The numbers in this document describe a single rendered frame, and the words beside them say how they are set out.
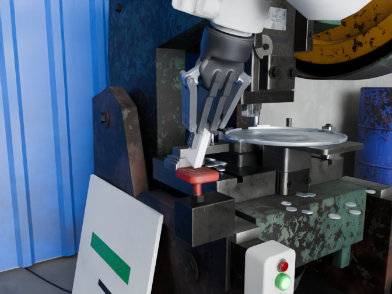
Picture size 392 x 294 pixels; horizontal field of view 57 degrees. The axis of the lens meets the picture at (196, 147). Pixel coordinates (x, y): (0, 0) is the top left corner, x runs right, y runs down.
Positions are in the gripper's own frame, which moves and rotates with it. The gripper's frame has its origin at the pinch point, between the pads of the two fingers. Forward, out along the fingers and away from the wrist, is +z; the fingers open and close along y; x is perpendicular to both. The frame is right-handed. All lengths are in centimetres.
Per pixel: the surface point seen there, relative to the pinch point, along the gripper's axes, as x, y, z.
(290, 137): 3.9, 29.7, 3.9
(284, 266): -19.7, 8.7, 12.3
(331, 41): 32, 70, -11
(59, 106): 120, 10, 56
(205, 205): -6.4, -0.3, 7.8
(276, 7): 25.0, 33.6, -19.9
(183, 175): -1.9, -2.9, 4.3
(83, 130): 117, 22, 69
